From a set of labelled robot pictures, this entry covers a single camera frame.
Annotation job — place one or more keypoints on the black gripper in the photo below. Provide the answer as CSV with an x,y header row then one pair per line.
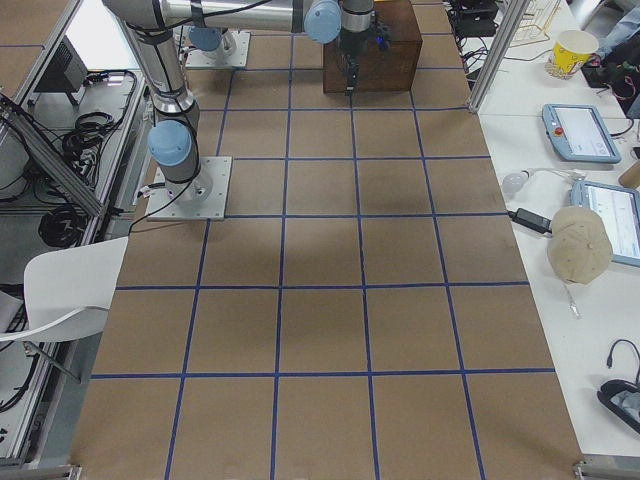
x,y
350,44

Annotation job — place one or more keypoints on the dark wooden drawer box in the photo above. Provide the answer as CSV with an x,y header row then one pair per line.
x,y
379,71

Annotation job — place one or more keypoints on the white light bulb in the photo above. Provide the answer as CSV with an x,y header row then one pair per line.
x,y
512,183

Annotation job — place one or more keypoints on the yellow popcorn cup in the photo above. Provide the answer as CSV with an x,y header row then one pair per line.
x,y
571,51

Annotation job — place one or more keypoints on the black power adapter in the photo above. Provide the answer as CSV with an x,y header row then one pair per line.
x,y
531,220

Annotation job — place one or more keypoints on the blue teach pendant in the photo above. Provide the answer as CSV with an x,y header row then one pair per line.
x,y
618,208
577,133

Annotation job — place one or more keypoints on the beige cap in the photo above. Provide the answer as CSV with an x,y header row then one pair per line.
x,y
579,250

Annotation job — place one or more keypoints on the white chair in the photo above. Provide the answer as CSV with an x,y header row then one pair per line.
x,y
68,293

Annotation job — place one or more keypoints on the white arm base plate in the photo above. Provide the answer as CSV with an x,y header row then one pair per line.
x,y
196,60
205,198

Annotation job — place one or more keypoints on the aluminium frame post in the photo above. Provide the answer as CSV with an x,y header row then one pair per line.
x,y
501,43

